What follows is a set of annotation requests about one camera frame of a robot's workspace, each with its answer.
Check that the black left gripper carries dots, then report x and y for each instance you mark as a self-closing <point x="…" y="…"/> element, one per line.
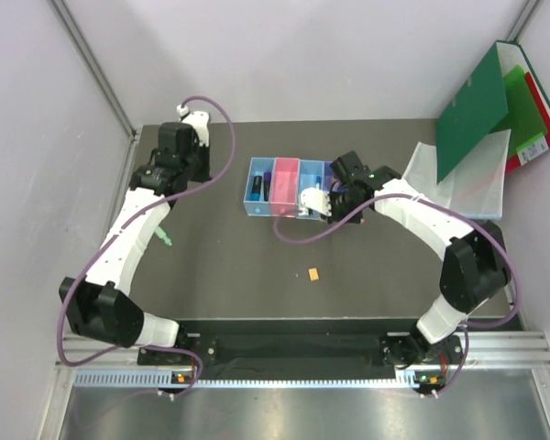
<point x="204" y="151"/>

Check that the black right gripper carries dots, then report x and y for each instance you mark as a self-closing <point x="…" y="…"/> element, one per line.
<point x="335" y="217"/>

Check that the purple plastic drawer bin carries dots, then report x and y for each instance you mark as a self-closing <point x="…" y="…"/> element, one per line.
<point x="329" y="174"/>

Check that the light blue drawer bin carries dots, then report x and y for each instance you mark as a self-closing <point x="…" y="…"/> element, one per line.
<point x="308" y="171"/>

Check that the pink plastic drawer bin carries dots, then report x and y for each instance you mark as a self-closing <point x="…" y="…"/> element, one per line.
<point x="284" y="186"/>

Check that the small green plastic piece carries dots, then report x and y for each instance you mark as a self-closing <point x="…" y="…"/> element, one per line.
<point x="163" y="236"/>

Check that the black highlighter blue cap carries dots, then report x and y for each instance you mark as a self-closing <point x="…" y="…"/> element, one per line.
<point x="255" y="193"/>

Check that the black highlighter purple cap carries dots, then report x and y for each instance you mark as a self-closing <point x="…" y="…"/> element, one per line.
<point x="266" y="182"/>

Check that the orange eraser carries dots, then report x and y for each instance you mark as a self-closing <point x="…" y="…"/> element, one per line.
<point x="313" y="274"/>

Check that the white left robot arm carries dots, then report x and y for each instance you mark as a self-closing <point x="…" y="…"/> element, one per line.
<point x="100" y="307"/>

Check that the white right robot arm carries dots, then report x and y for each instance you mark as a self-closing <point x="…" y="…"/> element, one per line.
<point x="473" y="269"/>

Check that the translucent light blue folder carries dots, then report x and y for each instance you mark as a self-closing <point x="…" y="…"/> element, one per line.
<point x="474" y="188"/>

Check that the green binder folder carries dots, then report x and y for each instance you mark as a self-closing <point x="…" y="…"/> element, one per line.
<point x="480" y="106"/>

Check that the red folder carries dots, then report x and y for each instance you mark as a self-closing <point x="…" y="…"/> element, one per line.
<point x="528" y="120"/>

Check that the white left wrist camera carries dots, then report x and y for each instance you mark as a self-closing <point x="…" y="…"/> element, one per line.
<point x="198" y="120"/>

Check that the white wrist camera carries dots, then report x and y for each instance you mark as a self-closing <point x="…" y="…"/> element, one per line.
<point x="198" y="120"/>
<point x="314" y="200"/>

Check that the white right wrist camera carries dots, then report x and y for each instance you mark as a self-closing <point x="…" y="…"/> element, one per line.
<point x="314" y="200"/>

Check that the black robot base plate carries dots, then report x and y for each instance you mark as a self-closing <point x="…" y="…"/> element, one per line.
<point x="377" y="341"/>

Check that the aluminium cable duct rail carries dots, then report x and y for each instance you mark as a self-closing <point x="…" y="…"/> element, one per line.
<point x="508" y="351"/>

